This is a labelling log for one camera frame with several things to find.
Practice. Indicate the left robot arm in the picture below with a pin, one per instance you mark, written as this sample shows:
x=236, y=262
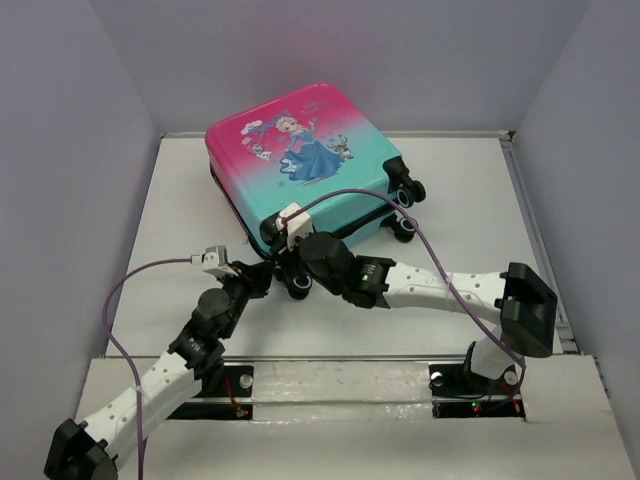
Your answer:
x=100, y=444

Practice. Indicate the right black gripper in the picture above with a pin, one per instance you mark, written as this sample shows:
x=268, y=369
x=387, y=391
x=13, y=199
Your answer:
x=292, y=261

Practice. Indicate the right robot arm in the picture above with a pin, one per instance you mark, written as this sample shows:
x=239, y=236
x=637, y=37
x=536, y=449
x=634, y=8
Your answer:
x=515, y=309

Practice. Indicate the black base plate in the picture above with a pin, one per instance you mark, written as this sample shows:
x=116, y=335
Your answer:
x=227, y=399
x=475, y=395

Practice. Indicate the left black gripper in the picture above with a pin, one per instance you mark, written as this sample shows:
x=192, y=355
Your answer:
x=253, y=278

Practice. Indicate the aluminium table rail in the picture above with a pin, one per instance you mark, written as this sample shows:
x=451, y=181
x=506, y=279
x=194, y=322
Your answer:
x=440, y=358

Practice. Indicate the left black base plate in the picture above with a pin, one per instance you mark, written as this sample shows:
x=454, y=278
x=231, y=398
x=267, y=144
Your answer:
x=227, y=399

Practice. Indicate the pink teal kids suitcase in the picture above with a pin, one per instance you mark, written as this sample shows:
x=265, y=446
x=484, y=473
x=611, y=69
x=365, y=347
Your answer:
x=311, y=143

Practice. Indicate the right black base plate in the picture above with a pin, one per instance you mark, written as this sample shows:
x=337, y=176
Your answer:
x=475, y=395

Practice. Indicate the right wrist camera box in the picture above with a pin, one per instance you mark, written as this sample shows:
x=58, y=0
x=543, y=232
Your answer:
x=295, y=224

